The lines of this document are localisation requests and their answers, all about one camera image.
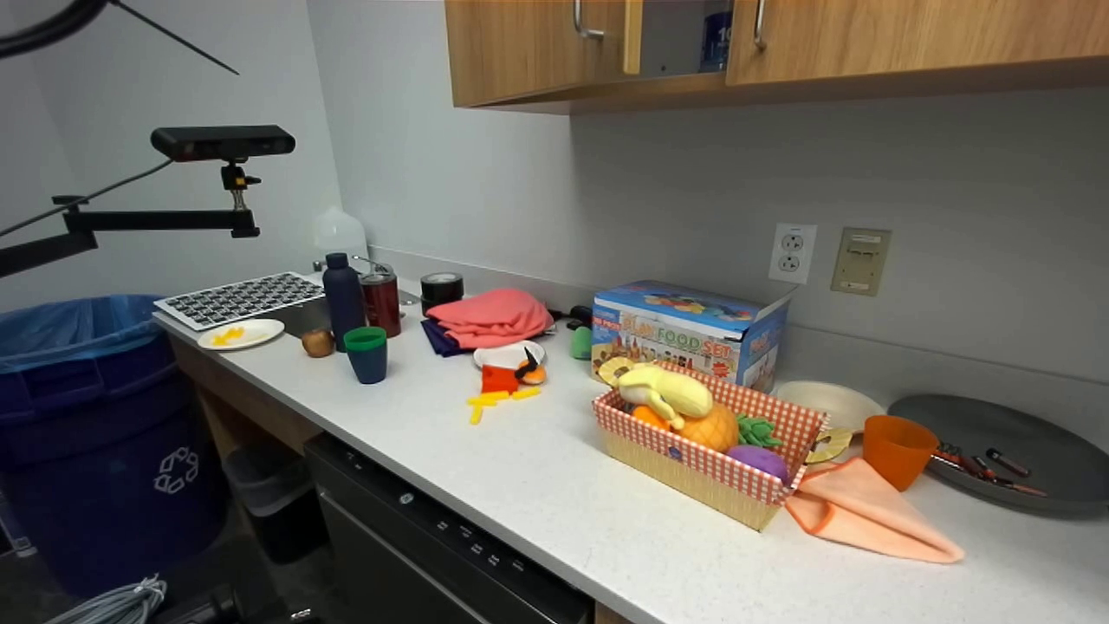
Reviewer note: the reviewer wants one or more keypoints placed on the white small plate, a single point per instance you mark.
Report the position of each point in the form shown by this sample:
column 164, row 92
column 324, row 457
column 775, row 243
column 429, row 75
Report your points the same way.
column 514, row 356

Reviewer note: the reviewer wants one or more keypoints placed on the black tape roll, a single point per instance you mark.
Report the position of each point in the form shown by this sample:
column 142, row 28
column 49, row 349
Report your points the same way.
column 438, row 290

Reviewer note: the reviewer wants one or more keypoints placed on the dark red tumbler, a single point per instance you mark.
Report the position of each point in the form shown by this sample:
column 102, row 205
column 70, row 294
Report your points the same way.
column 383, row 298

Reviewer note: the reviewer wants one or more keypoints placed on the silver door handle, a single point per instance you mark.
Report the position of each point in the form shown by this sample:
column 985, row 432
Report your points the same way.
column 583, row 28
column 760, row 27

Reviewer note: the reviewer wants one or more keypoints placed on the beige bowl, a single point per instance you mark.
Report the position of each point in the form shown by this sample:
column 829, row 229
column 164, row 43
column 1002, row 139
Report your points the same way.
column 838, row 402

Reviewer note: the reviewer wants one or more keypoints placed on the red checkered food basket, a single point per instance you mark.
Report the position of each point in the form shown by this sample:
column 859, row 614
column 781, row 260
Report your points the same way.
column 712, row 477

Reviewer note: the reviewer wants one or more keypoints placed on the dark navy cloth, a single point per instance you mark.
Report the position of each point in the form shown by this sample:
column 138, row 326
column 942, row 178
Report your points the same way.
column 440, row 341

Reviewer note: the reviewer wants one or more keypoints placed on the black dishwasher front panel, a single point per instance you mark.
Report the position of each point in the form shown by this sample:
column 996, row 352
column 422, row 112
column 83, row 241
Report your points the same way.
column 407, row 558

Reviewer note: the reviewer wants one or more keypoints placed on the black trash bin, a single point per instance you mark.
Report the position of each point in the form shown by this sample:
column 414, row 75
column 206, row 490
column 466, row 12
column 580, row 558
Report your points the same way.
column 279, row 501

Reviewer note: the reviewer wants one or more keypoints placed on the black stereo camera on stand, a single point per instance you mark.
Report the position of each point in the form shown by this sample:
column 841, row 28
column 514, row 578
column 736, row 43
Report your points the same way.
column 234, row 142

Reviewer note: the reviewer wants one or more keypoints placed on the white plate yellow food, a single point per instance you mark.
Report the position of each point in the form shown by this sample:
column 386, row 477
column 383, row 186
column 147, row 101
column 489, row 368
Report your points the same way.
column 242, row 334

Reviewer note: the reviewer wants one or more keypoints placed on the orange plastic cup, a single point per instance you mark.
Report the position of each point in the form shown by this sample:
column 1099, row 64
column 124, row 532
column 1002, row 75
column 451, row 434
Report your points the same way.
column 899, row 449

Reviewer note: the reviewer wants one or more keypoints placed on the yellow toy banana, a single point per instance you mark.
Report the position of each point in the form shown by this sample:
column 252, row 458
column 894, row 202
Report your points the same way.
column 666, row 394

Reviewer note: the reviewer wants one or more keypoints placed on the blue recycling bin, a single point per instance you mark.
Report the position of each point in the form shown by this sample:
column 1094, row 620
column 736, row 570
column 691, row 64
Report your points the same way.
column 102, row 444

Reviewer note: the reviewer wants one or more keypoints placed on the dish drying rack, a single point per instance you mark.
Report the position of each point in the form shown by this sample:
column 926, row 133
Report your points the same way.
column 242, row 298

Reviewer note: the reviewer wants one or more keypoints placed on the beige wall switch plate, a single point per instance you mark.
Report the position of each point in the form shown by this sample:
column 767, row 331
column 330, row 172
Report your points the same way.
column 862, row 260

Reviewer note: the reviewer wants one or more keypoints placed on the white wall outlet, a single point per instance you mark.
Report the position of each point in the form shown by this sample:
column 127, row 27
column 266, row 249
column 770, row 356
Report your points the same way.
column 792, row 251

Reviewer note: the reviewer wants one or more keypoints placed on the coral pink cloth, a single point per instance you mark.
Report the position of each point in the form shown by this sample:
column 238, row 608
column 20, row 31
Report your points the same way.
column 489, row 319

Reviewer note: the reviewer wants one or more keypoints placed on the blue toy food box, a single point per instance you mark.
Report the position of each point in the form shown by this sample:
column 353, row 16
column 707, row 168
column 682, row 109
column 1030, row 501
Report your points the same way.
column 697, row 331

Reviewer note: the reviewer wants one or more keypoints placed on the green toy sponge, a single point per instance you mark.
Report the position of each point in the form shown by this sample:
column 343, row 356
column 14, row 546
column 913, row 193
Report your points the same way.
column 580, row 345

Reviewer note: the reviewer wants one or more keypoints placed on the navy cup green rim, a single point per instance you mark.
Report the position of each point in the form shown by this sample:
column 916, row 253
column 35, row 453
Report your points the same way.
column 369, row 352

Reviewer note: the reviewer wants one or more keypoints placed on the dark grey round tray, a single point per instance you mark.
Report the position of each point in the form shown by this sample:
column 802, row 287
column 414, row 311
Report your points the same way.
column 1009, row 458

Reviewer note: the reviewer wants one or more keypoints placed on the dark blue bottle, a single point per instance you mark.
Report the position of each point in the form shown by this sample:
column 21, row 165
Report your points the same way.
column 342, row 297

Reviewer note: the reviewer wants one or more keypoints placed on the brown toy ball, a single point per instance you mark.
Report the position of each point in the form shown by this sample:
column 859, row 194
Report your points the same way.
column 317, row 345

